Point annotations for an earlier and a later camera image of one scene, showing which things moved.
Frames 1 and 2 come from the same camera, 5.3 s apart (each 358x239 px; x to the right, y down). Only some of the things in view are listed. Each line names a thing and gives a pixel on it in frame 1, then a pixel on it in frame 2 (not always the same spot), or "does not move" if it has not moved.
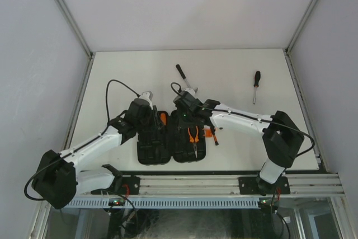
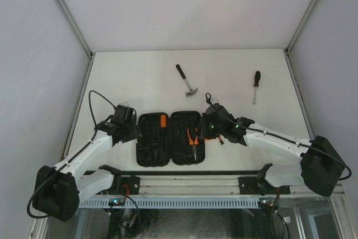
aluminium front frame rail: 323,184 does not move
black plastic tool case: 170,137 does not move
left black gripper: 158,120 to 136,133
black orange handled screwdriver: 257,79 does not move
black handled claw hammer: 179,70 does not move
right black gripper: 182,122 to 203,132
